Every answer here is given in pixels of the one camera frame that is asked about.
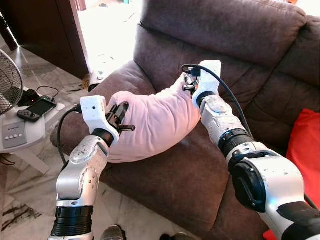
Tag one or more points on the grey electric fan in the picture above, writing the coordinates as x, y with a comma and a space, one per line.
10, 82

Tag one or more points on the red cushion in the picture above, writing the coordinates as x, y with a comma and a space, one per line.
302, 155

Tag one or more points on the black handheld game console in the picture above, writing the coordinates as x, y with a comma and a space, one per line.
36, 110

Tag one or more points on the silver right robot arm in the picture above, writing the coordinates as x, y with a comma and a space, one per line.
265, 177

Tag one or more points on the dark brown fabric sofa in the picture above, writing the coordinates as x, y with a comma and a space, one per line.
210, 45

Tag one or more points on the white side table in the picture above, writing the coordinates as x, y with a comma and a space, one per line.
30, 132

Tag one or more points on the dark wooden cabinet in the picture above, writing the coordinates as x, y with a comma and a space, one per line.
45, 30

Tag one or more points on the dark right robot foot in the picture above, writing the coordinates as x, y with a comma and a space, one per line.
175, 237

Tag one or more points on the dark left robot foot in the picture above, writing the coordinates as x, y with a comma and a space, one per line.
112, 233

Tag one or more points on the pink pillow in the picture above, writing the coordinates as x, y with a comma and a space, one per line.
160, 122

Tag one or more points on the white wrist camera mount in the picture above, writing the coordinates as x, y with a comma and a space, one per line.
209, 77
94, 112

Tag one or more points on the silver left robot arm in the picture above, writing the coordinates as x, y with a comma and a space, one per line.
80, 175

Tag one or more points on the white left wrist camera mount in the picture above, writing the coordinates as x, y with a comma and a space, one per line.
94, 112

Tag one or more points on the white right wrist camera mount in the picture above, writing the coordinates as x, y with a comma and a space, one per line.
209, 77

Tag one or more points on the dark robot foot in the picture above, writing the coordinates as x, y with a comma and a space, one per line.
175, 237
112, 233

